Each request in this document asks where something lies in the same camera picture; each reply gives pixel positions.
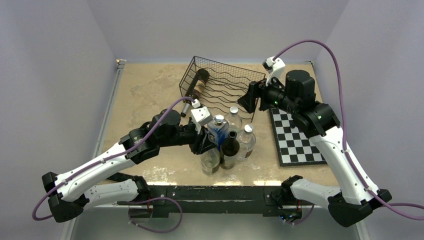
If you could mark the dark brown glass bottle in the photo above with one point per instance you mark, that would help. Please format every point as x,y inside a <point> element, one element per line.
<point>229,150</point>

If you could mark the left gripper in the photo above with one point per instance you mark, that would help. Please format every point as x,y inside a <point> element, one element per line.
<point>203,143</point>

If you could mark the olive green wine bottle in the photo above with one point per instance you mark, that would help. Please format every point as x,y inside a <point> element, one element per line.
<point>195,89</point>

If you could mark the aluminium table frame rail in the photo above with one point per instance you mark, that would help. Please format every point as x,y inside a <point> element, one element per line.
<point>140,91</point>

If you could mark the black wire wine rack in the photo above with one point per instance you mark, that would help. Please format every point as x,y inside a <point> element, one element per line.
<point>225,85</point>

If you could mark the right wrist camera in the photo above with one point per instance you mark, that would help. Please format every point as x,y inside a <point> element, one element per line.
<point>275,68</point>

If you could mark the black white chessboard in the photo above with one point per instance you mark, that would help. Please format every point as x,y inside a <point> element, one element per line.
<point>293,147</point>

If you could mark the clear bottle silver cap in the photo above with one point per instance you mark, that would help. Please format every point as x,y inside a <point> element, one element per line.
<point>235,122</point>

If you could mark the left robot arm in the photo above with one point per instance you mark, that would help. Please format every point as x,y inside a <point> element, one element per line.
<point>69,194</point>

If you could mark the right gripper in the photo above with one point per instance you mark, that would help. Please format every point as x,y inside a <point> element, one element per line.
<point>248,100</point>

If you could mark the clear bottle white cap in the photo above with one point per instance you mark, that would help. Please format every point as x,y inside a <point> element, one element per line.
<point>247,141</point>

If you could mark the black mounting base plate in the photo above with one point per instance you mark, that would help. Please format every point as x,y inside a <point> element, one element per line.
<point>267,201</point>

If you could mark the blue square glass bottle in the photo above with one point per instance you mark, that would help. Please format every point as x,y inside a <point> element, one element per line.
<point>218,128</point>

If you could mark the clear glass bottle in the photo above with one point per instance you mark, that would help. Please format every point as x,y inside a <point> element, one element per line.
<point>210,161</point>

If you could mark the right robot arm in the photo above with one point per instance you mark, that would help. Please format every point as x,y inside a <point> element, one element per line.
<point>356,196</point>

